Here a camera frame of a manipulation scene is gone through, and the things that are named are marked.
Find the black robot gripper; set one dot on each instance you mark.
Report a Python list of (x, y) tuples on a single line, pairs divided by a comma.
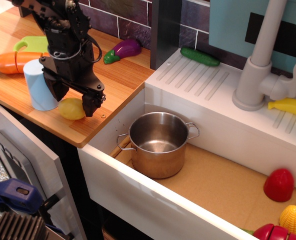
[(62, 72)]

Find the yellow toy potato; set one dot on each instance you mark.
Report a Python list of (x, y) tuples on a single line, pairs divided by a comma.
[(71, 109)]

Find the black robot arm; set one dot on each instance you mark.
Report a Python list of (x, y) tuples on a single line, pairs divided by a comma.
[(70, 47)]

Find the black ribbed robot base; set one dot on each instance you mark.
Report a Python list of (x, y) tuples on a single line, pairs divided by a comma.
[(18, 227)]

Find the stainless steel pot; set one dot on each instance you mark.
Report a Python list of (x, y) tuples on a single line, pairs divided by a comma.
[(157, 142)]

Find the light blue plastic cup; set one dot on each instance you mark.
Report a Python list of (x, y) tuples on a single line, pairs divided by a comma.
[(40, 95)]

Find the green toy cutting board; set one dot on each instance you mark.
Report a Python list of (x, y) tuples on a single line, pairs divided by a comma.
[(38, 44)]

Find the purple toy eggplant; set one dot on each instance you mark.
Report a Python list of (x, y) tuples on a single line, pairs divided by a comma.
[(124, 49)]

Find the orange toy carrot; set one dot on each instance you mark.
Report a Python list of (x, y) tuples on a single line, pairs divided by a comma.
[(14, 62)]

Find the grey oven door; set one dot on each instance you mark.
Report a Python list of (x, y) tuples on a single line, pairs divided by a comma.
[(27, 158)]

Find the blue clamp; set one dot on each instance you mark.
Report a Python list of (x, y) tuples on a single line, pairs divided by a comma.
[(19, 195)]

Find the green toy cucumber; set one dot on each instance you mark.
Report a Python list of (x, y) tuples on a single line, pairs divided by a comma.
[(200, 57)]

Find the white toy sink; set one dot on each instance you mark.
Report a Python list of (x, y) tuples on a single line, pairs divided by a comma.
[(218, 194)]

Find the grey toy faucet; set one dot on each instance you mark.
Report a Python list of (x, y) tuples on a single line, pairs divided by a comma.
[(256, 80)]

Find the red toy pepper half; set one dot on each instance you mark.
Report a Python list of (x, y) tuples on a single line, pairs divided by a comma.
[(279, 186)]

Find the yellow toy banana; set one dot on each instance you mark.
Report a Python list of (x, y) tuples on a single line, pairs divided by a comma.
[(286, 105)]

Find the yellow toy corn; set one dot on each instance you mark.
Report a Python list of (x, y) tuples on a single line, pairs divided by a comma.
[(287, 218)]

